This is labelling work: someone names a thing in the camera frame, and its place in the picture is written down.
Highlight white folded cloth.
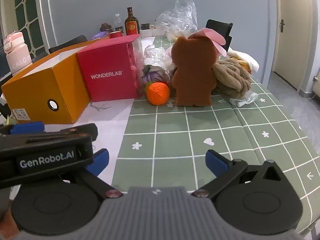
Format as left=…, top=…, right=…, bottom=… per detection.
left=227, top=48, right=260, bottom=74

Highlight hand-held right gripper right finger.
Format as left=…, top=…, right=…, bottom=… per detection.
left=192, top=149, right=284, bottom=199

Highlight beige door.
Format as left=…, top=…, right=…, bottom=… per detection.
left=273, top=0, right=313, bottom=91

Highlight orange cardboard box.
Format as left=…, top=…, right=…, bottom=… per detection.
left=1, top=45, right=100, bottom=125

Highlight white containers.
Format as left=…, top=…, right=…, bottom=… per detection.
left=139, top=24, right=166, bottom=38

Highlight green glass panel door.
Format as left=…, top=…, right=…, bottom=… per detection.
left=0, top=0, right=49, bottom=56

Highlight pink water bottle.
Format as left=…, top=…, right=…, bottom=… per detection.
left=3, top=32, right=32, bottom=76

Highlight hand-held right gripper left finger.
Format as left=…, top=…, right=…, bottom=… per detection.
left=72, top=149, right=123, bottom=199

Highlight red box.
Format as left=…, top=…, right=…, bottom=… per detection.
left=76, top=34, right=143, bottom=103

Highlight brown knitted towel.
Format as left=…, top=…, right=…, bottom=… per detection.
left=212, top=58, right=252, bottom=98

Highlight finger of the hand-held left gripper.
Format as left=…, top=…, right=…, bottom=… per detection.
left=44, top=123, right=98, bottom=142
left=0, top=121, right=45, bottom=136

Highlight clear plastic water bottle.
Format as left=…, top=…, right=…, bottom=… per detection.
left=114, top=13, right=125, bottom=33

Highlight brown liquor bottle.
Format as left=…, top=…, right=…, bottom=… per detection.
left=124, top=7, right=140, bottom=36

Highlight orange knitted ball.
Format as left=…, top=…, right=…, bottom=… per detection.
left=145, top=81, right=171, bottom=105

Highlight crumpled clear plastic wrap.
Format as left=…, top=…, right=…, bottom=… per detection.
left=143, top=44, right=176, bottom=67

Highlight white paper towel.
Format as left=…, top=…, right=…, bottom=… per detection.
left=229, top=92, right=258, bottom=108

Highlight clear plastic bag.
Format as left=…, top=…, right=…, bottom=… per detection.
left=154, top=0, right=198, bottom=42

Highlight purple packet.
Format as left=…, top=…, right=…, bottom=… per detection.
left=91, top=31, right=110, bottom=40

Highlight green checkered tablecloth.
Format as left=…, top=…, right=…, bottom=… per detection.
left=111, top=35, right=320, bottom=236

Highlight brown bear sponge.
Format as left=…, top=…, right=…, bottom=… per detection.
left=171, top=35, right=217, bottom=107

